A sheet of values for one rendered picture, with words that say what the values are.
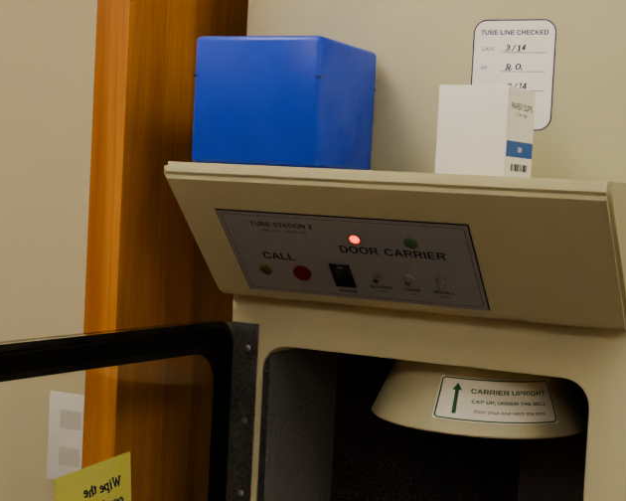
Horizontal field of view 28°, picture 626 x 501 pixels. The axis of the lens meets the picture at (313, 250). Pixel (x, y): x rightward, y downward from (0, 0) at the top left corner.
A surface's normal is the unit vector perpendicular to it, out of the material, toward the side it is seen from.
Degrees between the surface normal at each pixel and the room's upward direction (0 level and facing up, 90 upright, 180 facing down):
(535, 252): 135
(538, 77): 90
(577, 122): 90
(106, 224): 90
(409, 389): 66
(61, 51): 90
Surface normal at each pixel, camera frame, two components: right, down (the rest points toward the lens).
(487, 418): -0.05, -0.36
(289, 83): -0.43, 0.03
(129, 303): 0.91, 0.07
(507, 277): -0.33, 0.73
